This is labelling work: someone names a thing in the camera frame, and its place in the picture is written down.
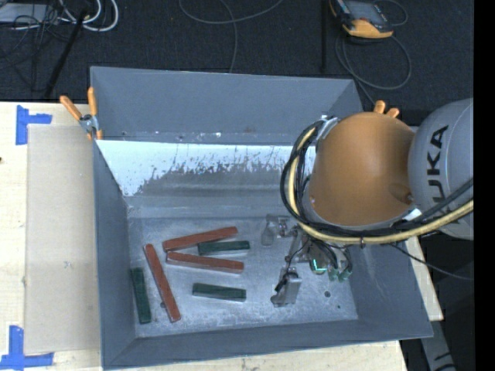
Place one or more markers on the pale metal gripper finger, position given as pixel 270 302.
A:
pixel 288 290
pixel 270 230

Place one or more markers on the grey metal bin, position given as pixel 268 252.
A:
pixel 232 103

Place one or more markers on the red-brown flat block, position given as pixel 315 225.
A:
pixel 205 262
pixel 199 239
pixel 162 282

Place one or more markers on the pale flat board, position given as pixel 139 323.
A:
pixel 58 246

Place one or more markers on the dark green flat block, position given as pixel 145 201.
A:
pixel 224 247
pixel 140 296
pixel 219 292

